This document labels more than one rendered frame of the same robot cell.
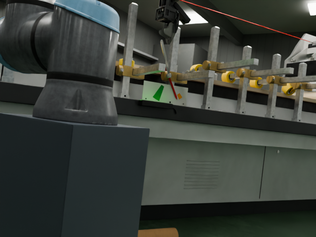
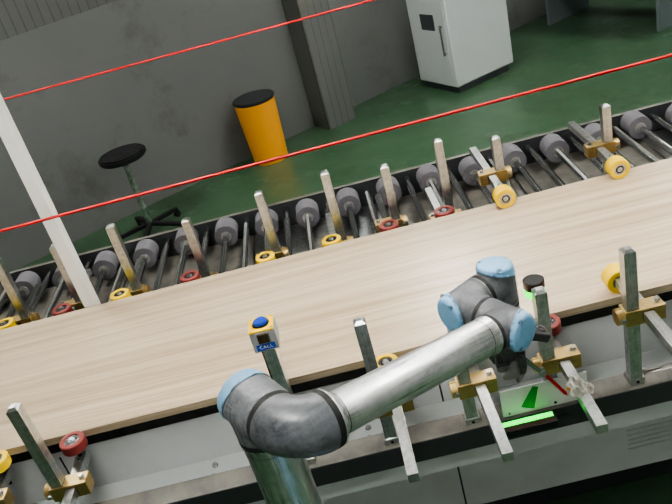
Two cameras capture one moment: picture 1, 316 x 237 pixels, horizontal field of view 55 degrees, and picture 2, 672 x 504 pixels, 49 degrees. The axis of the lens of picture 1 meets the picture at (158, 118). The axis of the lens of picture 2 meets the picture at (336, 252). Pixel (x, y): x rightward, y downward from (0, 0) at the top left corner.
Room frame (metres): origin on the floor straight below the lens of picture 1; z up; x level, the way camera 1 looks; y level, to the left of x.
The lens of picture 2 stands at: (-0.10, -0.44, 2.31)
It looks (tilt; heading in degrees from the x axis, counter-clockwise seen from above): 29 degrees down; 30
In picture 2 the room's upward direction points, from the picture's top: 16 degrees counter-clockwise
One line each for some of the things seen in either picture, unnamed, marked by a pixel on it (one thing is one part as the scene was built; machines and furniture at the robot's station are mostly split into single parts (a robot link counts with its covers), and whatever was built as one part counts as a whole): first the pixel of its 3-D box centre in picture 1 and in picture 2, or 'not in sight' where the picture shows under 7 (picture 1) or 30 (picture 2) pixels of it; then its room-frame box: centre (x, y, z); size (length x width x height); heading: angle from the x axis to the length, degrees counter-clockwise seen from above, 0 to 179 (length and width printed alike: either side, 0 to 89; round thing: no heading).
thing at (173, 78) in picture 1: (174, 77); (555, 360); (1.63, -0.06, 0.84); 0.14 x 0.06 x 0.05; 117
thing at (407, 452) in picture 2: not in sight; (400, 422); (1.33, 0.33, 0.84); 0.44 x 0.03 x 0.04; 27
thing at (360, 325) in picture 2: not in sight; (377, 385); (1.38, 0.40, 0.91); 0.04 x 0.04 x 0.48; 27
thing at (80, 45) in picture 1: (82, 40); not in sight; (0.72, 0.20, 0.79); 0.17 x 0.15 x 0.18; 60
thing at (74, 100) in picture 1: (78, 99); not in sight; (0.71, 0.19, 0.65); 0.19 x 0.19 x 0.10
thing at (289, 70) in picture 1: (256, 73); not in sight; (1.81, -0.55, 0.95); 0.50 x 0.04 x 0.04; 27
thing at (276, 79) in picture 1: (276, 80); not in sight; (1.97, -0.73, 0.94); 0.14 x 0.06 x 0.05; 117
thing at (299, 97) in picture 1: (299, 98); not in sight; (2.07, -0.93, 0.86); 0.04 x 0.04 x 0.48; 27
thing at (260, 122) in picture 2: not in sight; (262, 128); (5.11, 2.93, 0.28); 0.38 x 0.36 x 0.57; 56
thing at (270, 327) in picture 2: not in sight; (264, 334); (1.26, 0.63, 1.18); 0.07 x 0.07 x 0.08; 27
